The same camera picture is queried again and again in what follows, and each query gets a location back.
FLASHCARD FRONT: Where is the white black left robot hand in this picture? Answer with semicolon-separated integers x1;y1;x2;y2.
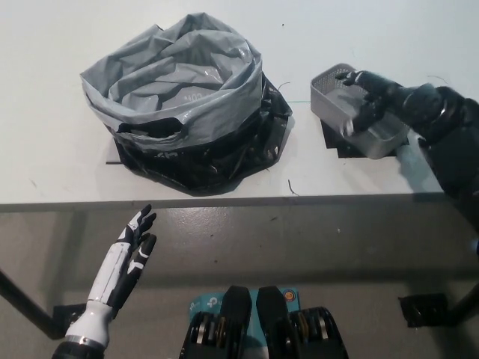
86;203;158;311

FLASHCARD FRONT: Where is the dark right robot hand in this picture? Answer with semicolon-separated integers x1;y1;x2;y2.
334;69;411;138

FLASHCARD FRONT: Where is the grey rectangular perforated plastic container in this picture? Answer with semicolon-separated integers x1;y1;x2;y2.
309;64;411;160

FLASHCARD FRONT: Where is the grey and black plastic bag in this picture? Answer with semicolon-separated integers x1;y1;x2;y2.
79;13;293;197

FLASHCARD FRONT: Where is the black tape patch on table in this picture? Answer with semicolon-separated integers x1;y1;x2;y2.
317;117;411;160

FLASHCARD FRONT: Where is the black metal table leg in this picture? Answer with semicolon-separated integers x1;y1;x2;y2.
0;267;64;340

